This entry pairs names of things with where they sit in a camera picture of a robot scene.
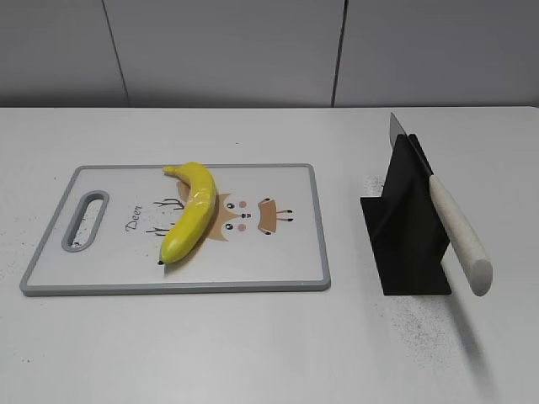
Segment yellow plastic banana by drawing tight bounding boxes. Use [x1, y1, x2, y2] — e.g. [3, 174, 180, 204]
[158, 162, 217, 265]

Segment white deer cutting board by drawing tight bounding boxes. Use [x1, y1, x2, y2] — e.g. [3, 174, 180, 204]
[20, 163, 330, 296]

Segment black knife stand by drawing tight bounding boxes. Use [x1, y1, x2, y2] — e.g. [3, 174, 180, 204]
[360, 134, 451, 295]

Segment white handled kitchen knife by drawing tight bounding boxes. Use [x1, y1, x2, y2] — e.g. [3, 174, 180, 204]
[389, 113, 493, 296]

